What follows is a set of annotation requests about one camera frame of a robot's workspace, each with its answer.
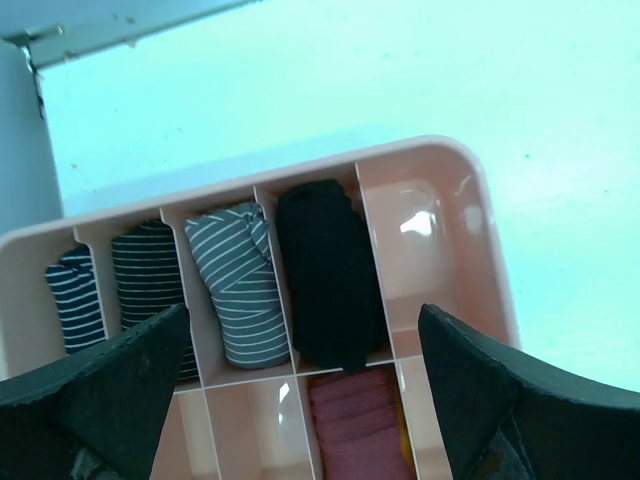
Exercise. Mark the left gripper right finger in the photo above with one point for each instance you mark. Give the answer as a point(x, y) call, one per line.
point(504, 414)

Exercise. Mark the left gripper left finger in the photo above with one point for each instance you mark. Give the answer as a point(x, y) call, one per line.
point(99, 413)

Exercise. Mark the pink divided organizer tray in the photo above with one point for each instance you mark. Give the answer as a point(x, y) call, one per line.
point(433, 235)

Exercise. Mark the grey striped underwear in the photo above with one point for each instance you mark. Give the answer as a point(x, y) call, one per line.
point(231, 249)
point(72, 282)

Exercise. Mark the grey striped rolled underwear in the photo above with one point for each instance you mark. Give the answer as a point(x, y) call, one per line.
point(72, 282)

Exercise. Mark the dark red rolled underwear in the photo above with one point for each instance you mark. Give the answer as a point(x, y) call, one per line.
point(360, 426)

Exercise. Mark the metal frame corner bracket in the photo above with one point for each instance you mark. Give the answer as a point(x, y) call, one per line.
point(40, 34)

